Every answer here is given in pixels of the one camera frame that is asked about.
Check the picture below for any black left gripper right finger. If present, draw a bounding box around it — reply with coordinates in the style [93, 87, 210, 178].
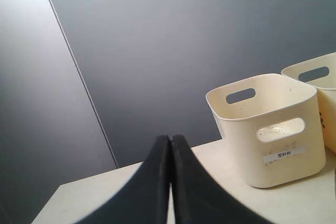
[172, 135, 267, 223]

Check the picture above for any cream plastic bin middle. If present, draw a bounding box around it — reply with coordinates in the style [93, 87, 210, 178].
[281, 52, 335, 152]

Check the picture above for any cream plastic bin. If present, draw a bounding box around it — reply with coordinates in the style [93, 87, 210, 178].
[281, 52, 335, 152]
[206, 73, 326, 188]

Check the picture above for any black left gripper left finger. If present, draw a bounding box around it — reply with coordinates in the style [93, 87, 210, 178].
[80, 135, 171, 223]

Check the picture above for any cream plastic bin left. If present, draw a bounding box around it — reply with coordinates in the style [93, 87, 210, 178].
[206, 73, 326, 188]

